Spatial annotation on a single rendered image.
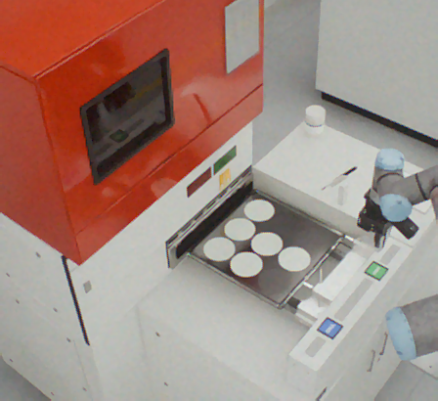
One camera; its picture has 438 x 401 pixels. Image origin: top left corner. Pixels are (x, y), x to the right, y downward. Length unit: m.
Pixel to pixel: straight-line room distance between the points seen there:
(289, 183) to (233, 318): 0.51
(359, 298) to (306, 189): 0.47
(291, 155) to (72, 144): 1.08
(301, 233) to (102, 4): 1.06
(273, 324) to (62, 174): 0.88
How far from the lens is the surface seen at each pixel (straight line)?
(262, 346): 2.19
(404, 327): 1.58
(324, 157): 2.55
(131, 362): 2.49
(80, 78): 1.60
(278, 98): 4.44
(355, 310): 2.12
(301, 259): 2.30
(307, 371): 2.01
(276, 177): 2.47
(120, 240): 2.06
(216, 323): 2.24
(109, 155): 1.79
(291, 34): 5.05
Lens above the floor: 2.64
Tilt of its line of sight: 44 degrees down
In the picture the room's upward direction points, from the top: 3 degrees counter-clockwise
